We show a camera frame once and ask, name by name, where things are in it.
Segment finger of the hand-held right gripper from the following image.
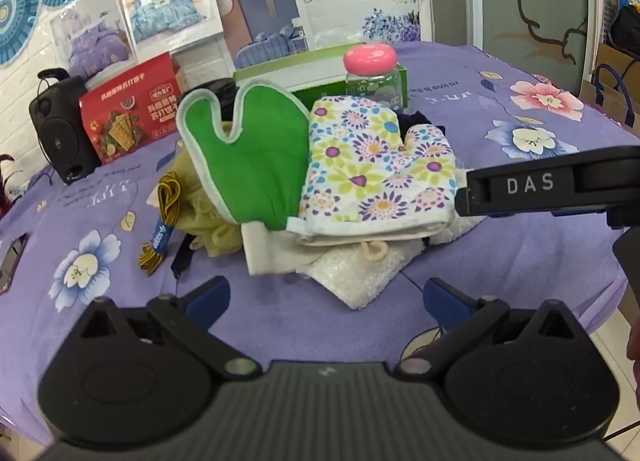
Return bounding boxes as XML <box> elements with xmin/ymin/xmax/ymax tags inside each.
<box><xmin>454</xmin><ymin>145</ymin><xmax>640</xmax><ymax>229</ymax></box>

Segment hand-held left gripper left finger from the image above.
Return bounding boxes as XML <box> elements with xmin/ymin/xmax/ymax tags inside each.
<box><xmin>80</xmin><ymin>275</ymin><xmax>263</xmax><ymax>383</ymax></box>

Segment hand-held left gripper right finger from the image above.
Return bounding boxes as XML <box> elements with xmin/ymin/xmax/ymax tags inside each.
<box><xmin>394</xmin><ymin>276</ymin><xmax>577</xmax><ymax>383</ymax></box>

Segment white fluffy towel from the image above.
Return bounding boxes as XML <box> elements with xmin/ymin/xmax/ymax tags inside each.
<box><xmin>302</xmin><ymin>214</ymin><xmax>486</xmax><ymax>311</ymax></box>

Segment green box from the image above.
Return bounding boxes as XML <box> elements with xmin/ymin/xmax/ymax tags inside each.
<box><xmin>232</xmin><ymin>46</ymin><xmax>408</xmax><ymax>109</ymax></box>

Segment purple floral tablecloth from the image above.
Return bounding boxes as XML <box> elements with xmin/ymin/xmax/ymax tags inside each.
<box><xmin>0</xmin><ymin>41</ymin><xmax>640</xmax><ymax>447</ymax></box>

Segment beige mesh bath loofah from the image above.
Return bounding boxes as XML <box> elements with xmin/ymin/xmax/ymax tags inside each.
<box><xmin>172</xmin><ymin>118</ymin><xmax>246</xmax><ymax>258</ymax></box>

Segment cream cloth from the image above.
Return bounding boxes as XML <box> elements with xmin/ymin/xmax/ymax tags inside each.
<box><xmin>240</xmin><ymin>221</ymin><xmax>321</xmax><ymax>276</ymax></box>

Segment brown paper bag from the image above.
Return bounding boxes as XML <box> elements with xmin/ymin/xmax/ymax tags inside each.
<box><xmin>580</xmin><ymin>64</ymin><xmax>640</xmax><ymax>131</ymax></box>

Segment yellow black shoelaces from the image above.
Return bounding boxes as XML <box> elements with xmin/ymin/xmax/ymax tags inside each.
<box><xmin>137</xmin><ymin>171</ymin><xmax>187</xmax><ymax>276</ymax></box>

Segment navy cloth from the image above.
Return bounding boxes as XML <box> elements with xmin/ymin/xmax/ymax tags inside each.
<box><xmin>397</xmin><ymin>111</ymin><xmax>446</xmax><ymax>138</ymax></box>

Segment green bath mitt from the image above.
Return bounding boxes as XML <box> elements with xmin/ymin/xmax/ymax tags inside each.
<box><xmin>178</xmin><ymin>82</ymin><xmax>312</xmax><ymax>232</ymax></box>

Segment floral oven mitt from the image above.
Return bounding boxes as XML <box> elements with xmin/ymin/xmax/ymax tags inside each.
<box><xmin>287</xmin><ymin>96</ymin><xmax>458</xmax><ymax>262</ymax></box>

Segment glass panel with cartoon bear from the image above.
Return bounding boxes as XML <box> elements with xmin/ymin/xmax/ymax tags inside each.
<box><xmin>475</xmin><ymin>0</ymin><xmax>592</xmax><ymax>84</ymax></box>

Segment black backpack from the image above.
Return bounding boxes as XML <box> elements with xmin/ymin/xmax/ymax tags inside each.
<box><xmin>607</xmin><ymin>4</ymin><xmax>640</xmax><ymax>58</ymax></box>

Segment red cracker box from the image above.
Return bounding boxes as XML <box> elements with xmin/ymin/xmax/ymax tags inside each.
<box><xmin>79</xmin><ymin>52</ymin><xmax>187</xmax><ymax>165</ymax></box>

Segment black smartphone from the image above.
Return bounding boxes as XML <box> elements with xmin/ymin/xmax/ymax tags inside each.
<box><xmin>0</xmin><ymin>233</ymin><xmax>29</xmax><ymax>294</ymax></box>

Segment clear jar with pink lid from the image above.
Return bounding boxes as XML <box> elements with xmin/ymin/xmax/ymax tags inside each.
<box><xmin>343</xmin><ymin>44</ymin><xmax>405</xmax><ymax>112</ymax></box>

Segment black bag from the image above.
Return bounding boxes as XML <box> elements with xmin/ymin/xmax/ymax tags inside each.
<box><xmin>187</xmin><ymin>81</ymin><xmax>242</xmax><ymax>122</ymax></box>

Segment black speaker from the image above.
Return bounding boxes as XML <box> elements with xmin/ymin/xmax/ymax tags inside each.
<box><xmin>28</xmin><ymin>68</ymin><xmax>103</xmax><ymax>185</ymax></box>

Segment dark blue bedding poster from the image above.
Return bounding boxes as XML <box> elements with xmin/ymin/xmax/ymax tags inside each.
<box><xmin>215</xmin><ymin>0</ymin><xmax>312</xmax><ymax>69</ymax></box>

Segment purple bedding poster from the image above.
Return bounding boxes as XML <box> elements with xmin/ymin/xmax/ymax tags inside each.
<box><xmin>50</xmin><ymin>0</ymin><xmax>137</xmax><ymax>79</ymax></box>

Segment light blue bedding poster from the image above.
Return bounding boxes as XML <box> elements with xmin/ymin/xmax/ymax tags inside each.
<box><xmin>115</xmin><ymin>0</ymin><xmax>224</xmax><ymax>54</ymax></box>

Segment black strap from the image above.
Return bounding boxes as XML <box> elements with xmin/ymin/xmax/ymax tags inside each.
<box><xmin>171</xmin><ymin>233</ymin><xmax>202</xmax><ymax>282</ymax></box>

